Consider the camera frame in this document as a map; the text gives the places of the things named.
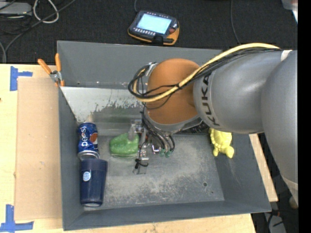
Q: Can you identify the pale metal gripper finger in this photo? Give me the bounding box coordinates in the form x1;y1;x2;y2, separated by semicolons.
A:
132;150;150;175
128;119;144;141

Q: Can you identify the grey metal bin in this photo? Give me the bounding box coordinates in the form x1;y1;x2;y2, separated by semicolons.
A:
56;40;272;231

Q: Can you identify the blue soda can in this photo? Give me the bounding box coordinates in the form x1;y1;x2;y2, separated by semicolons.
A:
77;122;101;161

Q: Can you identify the dark blue cup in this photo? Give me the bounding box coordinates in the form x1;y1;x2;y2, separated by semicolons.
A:
79;158;109;208

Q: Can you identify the yellow toy turtle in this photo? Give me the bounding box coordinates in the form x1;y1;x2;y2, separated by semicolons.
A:
208;127;235;159

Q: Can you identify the brown cardboard board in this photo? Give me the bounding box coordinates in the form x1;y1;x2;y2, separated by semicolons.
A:
14;77;63;222

